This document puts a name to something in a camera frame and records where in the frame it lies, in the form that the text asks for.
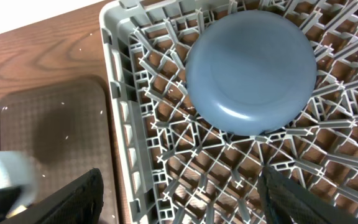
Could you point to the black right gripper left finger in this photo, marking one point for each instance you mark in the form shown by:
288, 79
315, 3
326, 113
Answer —
79, 202

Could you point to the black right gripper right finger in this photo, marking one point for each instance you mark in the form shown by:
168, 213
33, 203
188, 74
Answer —
284, 201

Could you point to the light blue bowl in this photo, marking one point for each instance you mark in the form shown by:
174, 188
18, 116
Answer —
16, 170

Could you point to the dark blue plate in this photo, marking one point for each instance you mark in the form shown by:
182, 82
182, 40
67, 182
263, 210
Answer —
251, 72

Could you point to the grey dishwasher rack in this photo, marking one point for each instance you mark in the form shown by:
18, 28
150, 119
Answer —
177, 167

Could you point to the dark brown serving tray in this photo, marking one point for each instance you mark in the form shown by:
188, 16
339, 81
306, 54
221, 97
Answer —
63, 129

